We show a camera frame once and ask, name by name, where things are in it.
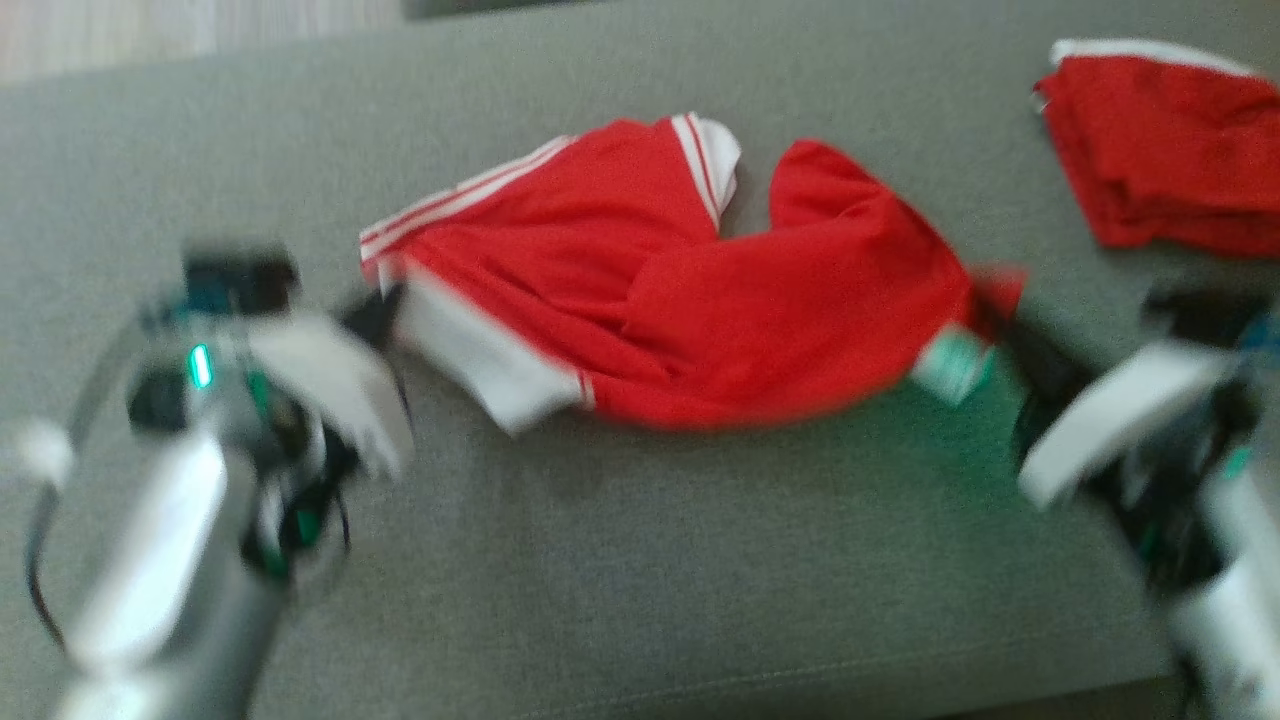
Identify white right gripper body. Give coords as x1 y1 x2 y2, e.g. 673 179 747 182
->
1018 343 1237 511

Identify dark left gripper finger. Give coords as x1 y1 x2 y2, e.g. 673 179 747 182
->
344 284 407 350

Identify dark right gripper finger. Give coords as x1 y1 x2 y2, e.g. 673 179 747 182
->
984 299 1092 417

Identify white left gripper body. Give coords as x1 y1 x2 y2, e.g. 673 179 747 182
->
245 315 416 481

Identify red shorts with white trim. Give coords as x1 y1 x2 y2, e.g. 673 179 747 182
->
1032 38 1280 259

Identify red jersey number 23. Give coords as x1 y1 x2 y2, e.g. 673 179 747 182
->
358 112 1026 436

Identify grey sofa seat cushion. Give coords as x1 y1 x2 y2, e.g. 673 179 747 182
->
0 0 1280 720

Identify left teal connector cable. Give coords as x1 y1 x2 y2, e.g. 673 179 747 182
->
25 440 81 651

